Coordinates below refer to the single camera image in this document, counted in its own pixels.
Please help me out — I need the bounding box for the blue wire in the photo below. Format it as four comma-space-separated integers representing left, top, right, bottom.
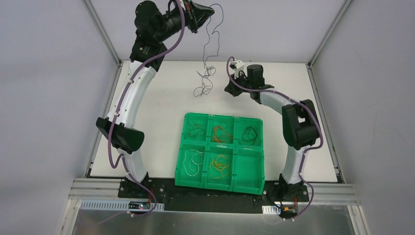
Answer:
202, 3, 224, 71

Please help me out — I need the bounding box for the orange wire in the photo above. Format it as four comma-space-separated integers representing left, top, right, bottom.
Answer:
211, 121, 235, 144

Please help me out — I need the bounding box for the red wire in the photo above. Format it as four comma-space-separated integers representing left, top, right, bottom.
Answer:
186, 120, 206, 141

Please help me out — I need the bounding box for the yellow wire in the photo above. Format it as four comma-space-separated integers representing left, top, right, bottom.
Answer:
209, 153, 231, 180

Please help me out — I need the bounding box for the white wire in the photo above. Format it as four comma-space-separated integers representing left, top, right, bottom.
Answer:
181, 149, 205, 177

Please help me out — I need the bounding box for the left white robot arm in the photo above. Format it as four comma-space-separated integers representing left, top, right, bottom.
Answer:
95, 0, 215, 198

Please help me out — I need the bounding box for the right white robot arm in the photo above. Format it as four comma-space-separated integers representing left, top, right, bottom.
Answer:
224, 60, 322, 201

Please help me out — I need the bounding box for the green six-compartment tray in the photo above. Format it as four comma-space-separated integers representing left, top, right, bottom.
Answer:
175, 113, 265, 195

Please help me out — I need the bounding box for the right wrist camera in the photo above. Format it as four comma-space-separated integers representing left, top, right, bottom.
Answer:
230, 60, 245, 78

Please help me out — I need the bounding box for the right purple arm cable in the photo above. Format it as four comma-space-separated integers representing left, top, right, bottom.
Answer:
226, 56, 325, 222

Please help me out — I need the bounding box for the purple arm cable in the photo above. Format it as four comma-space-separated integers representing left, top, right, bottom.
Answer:
107, 0, 187, 218
226, 56, 325, 222

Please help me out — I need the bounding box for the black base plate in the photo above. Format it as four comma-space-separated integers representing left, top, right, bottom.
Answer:
121, 178, 310, 214

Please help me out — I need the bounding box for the right white cable duct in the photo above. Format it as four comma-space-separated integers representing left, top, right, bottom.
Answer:
262, 206, 281, 215

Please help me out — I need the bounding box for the white cable duct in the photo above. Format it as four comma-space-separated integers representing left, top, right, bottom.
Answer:
80, 200, 164, 212
262, 206, 281, 215

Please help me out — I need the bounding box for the aluminium frame rail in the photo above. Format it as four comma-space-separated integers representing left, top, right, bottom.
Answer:
69, 178, 361, 206

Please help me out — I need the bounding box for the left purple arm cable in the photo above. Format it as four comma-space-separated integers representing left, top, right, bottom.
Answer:
107, 0, 187, 218

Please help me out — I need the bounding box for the left white cable duct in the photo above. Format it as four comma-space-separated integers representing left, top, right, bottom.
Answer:
80, 200, 164, 212

